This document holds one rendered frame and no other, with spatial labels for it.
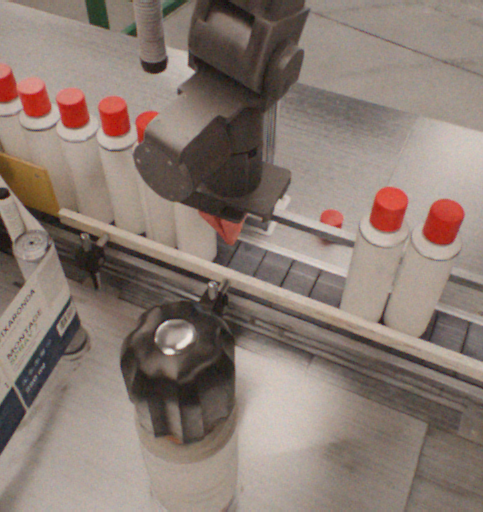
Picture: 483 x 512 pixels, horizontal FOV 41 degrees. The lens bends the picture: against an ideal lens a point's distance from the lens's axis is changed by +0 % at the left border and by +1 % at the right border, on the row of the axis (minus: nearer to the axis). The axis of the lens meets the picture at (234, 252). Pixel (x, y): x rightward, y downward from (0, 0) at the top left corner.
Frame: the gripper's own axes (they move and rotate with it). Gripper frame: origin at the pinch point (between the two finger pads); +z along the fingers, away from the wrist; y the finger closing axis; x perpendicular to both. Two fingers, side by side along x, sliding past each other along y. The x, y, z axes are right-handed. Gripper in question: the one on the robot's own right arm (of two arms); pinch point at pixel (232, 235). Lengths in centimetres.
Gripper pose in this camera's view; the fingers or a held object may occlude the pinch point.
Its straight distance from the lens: 69.1
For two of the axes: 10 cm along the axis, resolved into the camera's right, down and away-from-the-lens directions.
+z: 0.0, 6.2, 7.9
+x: 4.3, -7.1, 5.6
